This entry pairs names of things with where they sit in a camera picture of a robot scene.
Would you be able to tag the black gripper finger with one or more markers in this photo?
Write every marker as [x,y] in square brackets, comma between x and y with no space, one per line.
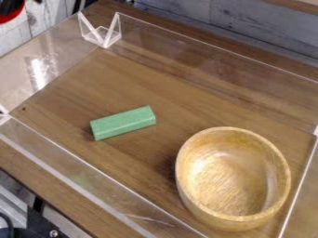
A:
[10,6]

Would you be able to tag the red fuzzy ball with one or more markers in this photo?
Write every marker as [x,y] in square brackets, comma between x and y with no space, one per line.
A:
[6,19]

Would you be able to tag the green rectangular block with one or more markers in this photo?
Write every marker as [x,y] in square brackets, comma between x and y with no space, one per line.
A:
[122,123]

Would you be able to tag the clear acrylic tray walls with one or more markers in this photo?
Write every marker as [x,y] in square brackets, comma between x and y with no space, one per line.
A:
[103,64]

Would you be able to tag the wooden bowl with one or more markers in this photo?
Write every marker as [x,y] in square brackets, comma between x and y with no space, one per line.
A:
[233,178]

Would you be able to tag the black metal bracket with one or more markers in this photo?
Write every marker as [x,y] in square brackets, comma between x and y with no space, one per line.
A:
[39,226]

